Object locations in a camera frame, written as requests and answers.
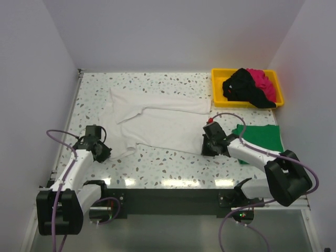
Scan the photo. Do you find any white t shirt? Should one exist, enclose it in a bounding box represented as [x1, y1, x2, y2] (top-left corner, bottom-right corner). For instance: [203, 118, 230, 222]
[99, 88, 211, 160]

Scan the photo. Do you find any folded green t shirt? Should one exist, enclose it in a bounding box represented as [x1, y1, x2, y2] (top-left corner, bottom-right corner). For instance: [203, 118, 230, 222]
[243, 124, 284, 152]

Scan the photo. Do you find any aluminium frame rail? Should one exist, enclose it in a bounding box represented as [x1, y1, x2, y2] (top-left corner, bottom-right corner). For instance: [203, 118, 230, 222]
[34, 68, 312, 211]

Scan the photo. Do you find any yellow plastic bin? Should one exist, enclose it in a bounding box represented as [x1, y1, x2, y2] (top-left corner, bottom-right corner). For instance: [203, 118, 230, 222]
[211, 68, 285, 108]

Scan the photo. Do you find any pink t shirt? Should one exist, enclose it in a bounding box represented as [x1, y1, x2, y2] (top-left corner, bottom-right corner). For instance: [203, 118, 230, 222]
[247, 68, 276, 102]

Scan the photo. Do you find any black t shirt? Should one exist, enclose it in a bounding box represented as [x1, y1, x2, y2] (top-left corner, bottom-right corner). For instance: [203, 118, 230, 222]
[223, 68, 276, 109]

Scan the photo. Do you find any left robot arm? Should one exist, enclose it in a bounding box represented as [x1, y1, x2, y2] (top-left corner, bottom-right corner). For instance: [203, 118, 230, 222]
[36, 125, 111, 236]

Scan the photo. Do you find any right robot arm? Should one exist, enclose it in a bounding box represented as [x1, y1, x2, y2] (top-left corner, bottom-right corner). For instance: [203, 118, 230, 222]
[201, 122, 313, 206]

